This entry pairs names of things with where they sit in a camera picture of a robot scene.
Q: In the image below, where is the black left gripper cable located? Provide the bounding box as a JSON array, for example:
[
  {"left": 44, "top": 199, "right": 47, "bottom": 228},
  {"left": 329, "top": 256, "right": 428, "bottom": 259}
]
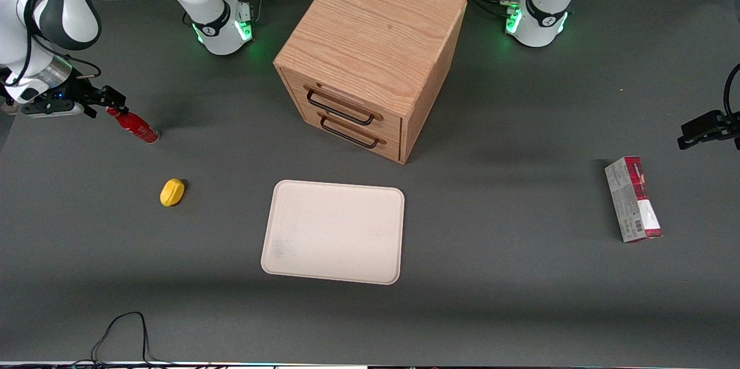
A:
[{"left": 724, "top": 62, "right": 740, "bottom": 121}]

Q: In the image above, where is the thin black looped cable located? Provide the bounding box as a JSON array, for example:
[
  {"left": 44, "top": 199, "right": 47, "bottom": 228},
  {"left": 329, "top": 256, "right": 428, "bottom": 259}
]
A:
[{"left": 91, "top": 311, "right": 174, "bottom": 366}]

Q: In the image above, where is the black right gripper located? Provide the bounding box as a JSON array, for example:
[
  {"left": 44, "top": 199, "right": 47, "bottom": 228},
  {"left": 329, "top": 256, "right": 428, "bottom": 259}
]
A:
[{"left": 54, "top": 75, "right": 128, "bottom": 120}]

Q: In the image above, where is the red and grey carton box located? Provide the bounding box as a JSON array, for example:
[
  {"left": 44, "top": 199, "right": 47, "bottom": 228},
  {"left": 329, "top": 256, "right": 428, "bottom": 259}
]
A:
[{"left": 604, "top": 156, "right": 663, "bottom": 243}]

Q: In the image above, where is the long black drawer handle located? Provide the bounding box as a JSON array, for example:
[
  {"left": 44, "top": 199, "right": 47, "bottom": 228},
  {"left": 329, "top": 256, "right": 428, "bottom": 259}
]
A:
[{"left": 304, "top": 86, "right": 383, "bottom": 126}]

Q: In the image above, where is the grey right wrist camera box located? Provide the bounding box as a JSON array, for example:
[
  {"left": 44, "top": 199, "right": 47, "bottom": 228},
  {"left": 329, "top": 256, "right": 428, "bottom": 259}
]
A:
[{"left": 22, "top": 100, "right": 77, "bottom": 119}]

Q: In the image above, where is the cream plastic tray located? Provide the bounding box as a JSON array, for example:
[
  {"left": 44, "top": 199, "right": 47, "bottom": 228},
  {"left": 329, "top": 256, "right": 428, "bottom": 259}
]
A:
[{"left": 260, "top": 179, "right": 405, "bottom": 286}]

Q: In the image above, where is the red coke bottle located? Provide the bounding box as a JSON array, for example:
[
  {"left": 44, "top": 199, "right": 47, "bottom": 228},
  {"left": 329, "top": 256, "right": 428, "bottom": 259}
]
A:
[{"left": 106, "top": 106, "right": 160, "bottom": 145}]

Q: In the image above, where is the yellow toy lemon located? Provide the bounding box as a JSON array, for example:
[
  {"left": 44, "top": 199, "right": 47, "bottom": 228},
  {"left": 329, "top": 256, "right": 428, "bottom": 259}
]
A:
[{"left": 160, "top": 178, "right": 186, "bottom": 208}]

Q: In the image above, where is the short black drawer handle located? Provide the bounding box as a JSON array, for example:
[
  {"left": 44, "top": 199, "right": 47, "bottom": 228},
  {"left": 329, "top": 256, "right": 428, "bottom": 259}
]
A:
[{"left": 317, "top": 112, "right": 387, "bottom": 149}]

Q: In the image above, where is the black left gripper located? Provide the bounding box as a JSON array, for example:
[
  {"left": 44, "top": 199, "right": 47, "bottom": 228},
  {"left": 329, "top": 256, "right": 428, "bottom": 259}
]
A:
[{"left": 678, "top": 110, "right": 740, "bottom": 151}]

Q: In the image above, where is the wooden drawer cabinet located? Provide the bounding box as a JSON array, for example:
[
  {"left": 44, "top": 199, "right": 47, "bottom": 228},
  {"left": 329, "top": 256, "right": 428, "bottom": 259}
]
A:
[{"left": 273, "top": 0, "right": 468, "bottom": 165}]

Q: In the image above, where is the black cable along right arm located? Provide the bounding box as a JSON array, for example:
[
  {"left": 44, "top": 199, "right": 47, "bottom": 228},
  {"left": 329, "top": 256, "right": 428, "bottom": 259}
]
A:
[{"left": 5, "top": 0, "right": 102, "bottom": 89}]

